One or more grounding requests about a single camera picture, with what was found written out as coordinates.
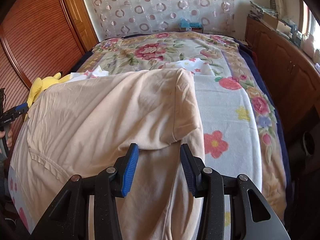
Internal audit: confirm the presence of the beige printed t-shirt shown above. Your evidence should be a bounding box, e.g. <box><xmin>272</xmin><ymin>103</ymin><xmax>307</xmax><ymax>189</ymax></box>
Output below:
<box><xmin>9</xmin><ymin>68</ymin><xmax>206</xmax><ymax>240</ymax></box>

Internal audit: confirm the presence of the person's left hand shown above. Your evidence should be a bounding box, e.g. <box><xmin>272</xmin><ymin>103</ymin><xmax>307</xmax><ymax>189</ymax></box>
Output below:
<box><xmin>0</xmin><ymin>128</ymin><xmax>13</xmax><ymax>148</ymax></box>

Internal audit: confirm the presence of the yellow Pikachu plush toy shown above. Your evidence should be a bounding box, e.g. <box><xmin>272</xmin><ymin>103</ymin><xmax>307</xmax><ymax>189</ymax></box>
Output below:
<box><xmin>27</xmin><ymin>72</ymin><xmax>71</xmax><ymax>108</ymax></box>

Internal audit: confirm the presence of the wooden louvered wardrobe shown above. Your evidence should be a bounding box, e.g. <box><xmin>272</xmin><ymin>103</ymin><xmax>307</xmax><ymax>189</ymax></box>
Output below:
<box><xmin>1</xmin><ymin>0</ymin><xmax>98</xmax><ymax>109</ymax></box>

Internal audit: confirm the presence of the white strawberry flower towel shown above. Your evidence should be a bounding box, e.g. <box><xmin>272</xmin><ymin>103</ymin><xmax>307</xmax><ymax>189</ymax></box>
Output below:
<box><xmin>7</xmin><ymin>57</ymin><xmax>263</xmax><ymax>240</ymax></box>

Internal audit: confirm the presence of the sheer circle-pattern curtain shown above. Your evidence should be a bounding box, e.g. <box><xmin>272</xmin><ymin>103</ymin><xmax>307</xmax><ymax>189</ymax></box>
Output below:
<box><xmin>84</xmin><ymin>0</ymin><xmax>235</xmax><ymax>40</ymax></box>

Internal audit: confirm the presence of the wooden sideboard cabinet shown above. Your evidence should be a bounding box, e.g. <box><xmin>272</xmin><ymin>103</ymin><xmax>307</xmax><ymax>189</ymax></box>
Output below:
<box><xmin>245</xmin><ymin>17</ymin><xmax>319</xmax><ymax>134</ymax></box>

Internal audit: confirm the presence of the floral rose bed blanket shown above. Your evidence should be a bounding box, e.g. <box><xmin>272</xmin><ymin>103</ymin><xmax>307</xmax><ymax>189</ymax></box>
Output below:
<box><xmin>75</xmin><ymin>31</ymin><xmax>288</xmax><ymax>221</ymax></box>

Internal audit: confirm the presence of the blue toy on box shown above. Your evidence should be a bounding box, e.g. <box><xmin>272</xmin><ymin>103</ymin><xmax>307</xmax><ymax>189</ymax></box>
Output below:
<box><xmin>178</xmin><ymin>18</ymin><xmax>203</xmax><ymax>33</ymax></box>

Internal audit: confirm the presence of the cardboard box on cabinet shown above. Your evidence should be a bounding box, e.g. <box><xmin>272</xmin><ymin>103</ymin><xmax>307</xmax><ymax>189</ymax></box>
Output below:
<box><xmin>260</xmin><ymin>12</ymin><xmax>291</xmax><ymax>33</ymax></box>

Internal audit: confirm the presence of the stack of papers on cabinet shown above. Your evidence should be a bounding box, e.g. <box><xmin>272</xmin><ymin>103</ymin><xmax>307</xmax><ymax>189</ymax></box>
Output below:
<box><xmin>250</xmin><ymin>1</ymin><xmax>278</xmax><ymax>18</ymax></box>

